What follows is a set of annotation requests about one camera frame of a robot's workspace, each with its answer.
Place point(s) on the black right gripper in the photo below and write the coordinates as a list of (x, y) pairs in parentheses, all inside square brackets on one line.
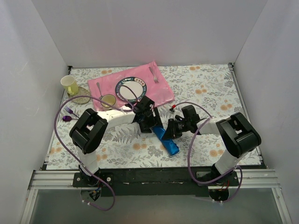
[(174, 128)]

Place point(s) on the white plate green rim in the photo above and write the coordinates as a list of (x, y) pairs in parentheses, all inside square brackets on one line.
[(131, 89)]

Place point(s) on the purple plastic spoon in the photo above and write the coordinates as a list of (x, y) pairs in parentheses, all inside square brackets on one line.
[(68, 118)]

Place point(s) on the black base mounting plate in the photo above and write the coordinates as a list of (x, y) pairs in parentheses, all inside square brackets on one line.
[(147, 182)]

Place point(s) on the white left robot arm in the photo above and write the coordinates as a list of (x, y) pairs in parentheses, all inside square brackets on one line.
[(91, 126)]

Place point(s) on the blue cloth napkin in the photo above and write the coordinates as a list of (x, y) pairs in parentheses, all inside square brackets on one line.
[(167, 142)]

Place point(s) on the silver spoon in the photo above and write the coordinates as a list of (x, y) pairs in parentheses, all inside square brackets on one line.
[(98, 85)]

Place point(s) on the pink satin placemat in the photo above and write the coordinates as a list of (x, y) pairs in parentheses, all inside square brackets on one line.
[(160, 92)]

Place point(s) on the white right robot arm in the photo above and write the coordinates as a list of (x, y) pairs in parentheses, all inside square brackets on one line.
[(237, 133)]

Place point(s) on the yellow mug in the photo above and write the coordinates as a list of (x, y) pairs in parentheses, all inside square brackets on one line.
[(70, 85)]

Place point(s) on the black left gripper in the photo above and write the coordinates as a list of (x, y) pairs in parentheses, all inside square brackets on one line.
[(152, 120)]

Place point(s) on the silver fork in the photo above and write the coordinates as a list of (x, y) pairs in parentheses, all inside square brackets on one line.
[(154, 76)]

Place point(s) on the aluminium front frame rail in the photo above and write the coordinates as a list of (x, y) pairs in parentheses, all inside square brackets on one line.
[(58, 179)]

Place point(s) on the round speckled coaster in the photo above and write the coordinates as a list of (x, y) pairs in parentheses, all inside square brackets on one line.
[(82, 92)]

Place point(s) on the purple plastic fork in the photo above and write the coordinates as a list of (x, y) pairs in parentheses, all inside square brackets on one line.
[(70, 111)]

